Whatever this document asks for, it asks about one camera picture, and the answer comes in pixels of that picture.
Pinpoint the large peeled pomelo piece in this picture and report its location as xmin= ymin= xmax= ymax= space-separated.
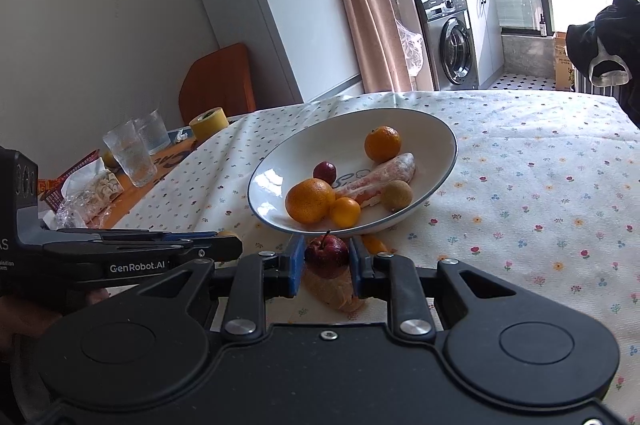
xmin=303 ymin=267 xmax=364 ymax=313

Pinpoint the small red apple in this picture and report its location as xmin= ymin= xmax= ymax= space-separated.
xmin=304 ymin=232 xmax=349 ymax=279

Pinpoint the small orange mandarin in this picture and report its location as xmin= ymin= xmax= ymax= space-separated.
xmin=329 ymin=197 xmax=361 ymax=229

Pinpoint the brown kiwi fruit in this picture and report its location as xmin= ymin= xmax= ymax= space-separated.
xmin=380 ymin=180 xmax=413 ymax=213
xmin=217 ymin=230 xmax=241 ymax=240

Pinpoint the small red plum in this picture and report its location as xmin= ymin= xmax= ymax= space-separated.
xmin=312 ymin=161 xmax=337 ymax=186

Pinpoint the white kitchen cabinet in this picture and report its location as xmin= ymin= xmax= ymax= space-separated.
xmin=466 ymin=0 xmax=504 ymax=89

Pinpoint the person's left hand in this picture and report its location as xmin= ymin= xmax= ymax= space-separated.
xmin=0 ymin=286 xmax=112 ymax=346

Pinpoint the small mandarin beside bowl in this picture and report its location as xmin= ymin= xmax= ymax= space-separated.
xmin=360 ymin=234 xmax=390 ymax=255

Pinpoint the red snack packet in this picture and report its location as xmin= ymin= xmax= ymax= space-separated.
xmin=38 ymin=149 xmax=100 ymax=213

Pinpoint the plastic snack bag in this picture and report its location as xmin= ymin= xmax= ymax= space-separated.
xmin=54 ymin=161 xmax=124 ymax=229

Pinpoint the large orange in bowl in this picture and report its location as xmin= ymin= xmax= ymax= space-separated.
xmin=285 ymin=178 xmax=335 ymax=226

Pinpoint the peeled pomelo segment in bowl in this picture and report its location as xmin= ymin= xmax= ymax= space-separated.
xmin=334 ymin=152 xmax=416 ymax=208

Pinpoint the front clear drinking glass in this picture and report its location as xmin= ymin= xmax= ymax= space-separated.
xmin=103 ymin=120 xmax=157 ymax=188

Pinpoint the clear drinking glass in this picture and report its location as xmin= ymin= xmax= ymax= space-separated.
xmin=103 ymin=120 xmax=157 ymax=188
xmin=134 ymin=110 xmax=171 ymax=156

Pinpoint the rear clear drinking glass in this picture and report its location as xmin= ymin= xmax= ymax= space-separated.
xmin=134 ymin=110 xmax=171 ymax=156

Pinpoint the yellow tape roll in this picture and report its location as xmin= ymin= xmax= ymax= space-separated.
xmin=189 ymin=107 xmax=229 ymax=144

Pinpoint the orange chair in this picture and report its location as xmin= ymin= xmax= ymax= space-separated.
xmin=178 ymin=43 xmax=256 ymax=124

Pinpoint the silver washing machine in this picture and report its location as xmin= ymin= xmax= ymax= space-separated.
xmin=414 ymin=0 xmax=480 ymax=90

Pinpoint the cardboard box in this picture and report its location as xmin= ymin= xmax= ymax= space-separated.
xmin=553 ymin=32 xmax=575 ymax=92

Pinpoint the black garment on chair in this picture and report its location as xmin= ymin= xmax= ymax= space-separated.
xmin=565 ymin=0 xmax=639 ymax=126

